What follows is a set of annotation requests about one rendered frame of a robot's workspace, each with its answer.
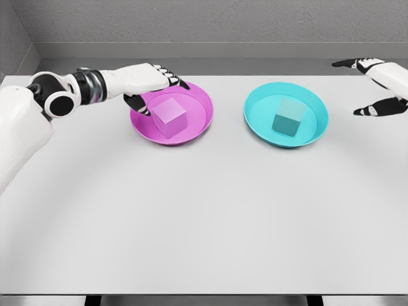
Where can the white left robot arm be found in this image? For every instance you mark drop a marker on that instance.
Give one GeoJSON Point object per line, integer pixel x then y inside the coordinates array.
{"type": "Point", "coordinates": [28, 121]}

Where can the cyan cube block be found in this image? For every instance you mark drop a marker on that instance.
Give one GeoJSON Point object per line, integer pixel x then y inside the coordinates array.
{"type": "Point", "coordinates": [288, 119]}

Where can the pink cube block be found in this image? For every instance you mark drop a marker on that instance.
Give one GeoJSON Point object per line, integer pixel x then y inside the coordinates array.
{"type": "Point", "coordinates": [169, 118]}

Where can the cyan plate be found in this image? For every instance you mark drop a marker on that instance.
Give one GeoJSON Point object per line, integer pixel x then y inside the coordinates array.
{"type": "Point", "coordinates": [261, 105]}

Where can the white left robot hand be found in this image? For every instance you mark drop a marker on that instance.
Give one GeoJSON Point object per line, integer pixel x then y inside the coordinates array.
{"type": "Point", "coordinates": [145, 78]}

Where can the pink plate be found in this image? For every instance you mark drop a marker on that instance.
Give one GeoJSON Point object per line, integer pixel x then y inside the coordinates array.
{"type": "Point", "coordinates": [194, 105]}

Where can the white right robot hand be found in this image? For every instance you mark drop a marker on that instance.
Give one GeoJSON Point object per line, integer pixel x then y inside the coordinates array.
{"type": "Point", "coordinates": [384, 76]}

